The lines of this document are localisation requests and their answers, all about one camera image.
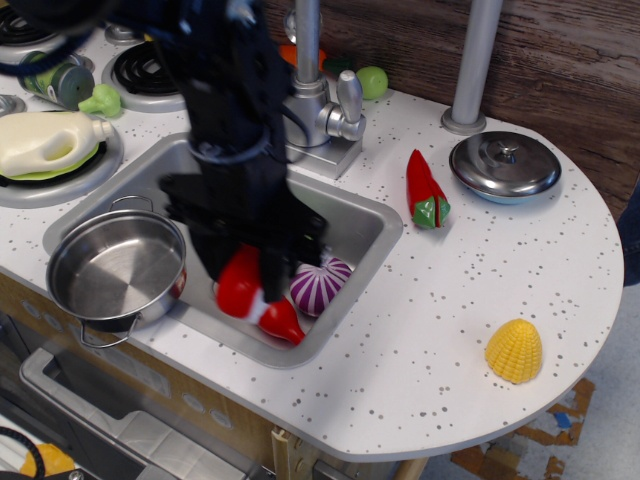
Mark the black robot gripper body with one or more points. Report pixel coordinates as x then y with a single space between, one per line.
249 202

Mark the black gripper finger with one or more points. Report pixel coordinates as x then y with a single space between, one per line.
214 246
279 257

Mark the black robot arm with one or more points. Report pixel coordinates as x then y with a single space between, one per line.
234 82

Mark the purple toy onion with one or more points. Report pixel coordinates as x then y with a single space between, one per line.
313 288

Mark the red toy ketchup bottle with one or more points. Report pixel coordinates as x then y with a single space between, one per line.
280 320

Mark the grey toy sink basin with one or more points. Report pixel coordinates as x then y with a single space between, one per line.
361 232

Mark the silver toy faucet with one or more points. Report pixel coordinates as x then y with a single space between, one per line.
322 135

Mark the orange toy carrot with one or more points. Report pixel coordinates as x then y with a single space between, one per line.
331 66

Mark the front left stove burner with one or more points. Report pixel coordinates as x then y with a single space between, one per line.
45 193

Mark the red toy chili pepper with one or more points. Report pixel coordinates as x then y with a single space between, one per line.
427 203

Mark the green toy lime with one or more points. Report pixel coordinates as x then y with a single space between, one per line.
374 82

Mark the black coil stove burner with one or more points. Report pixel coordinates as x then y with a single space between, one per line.
142 82

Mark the green toy broccoli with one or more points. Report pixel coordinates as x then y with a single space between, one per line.
104 100

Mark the light green toy plate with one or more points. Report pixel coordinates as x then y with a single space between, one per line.
45 173

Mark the toy oven door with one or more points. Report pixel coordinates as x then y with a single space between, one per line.
118 435

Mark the cream toy milk jug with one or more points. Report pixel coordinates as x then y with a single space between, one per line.
45 141

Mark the silver stove knob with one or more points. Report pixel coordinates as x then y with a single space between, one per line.
122 36

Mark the green toy can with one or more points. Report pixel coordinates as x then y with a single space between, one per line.
67 84

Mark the steel pot lid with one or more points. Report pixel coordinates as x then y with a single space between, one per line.
505 167

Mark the silver knob at left edge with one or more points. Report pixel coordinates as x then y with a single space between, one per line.
10 104

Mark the yellow toy corn piece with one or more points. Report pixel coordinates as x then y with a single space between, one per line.
514 352

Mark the yellow toy on floor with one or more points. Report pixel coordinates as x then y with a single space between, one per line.
55 461

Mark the back left stove burner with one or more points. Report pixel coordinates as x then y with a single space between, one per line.
18 38

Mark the steel pot with handles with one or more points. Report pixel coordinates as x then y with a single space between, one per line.
118 271

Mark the silver metal post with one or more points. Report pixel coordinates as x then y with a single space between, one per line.
464 117

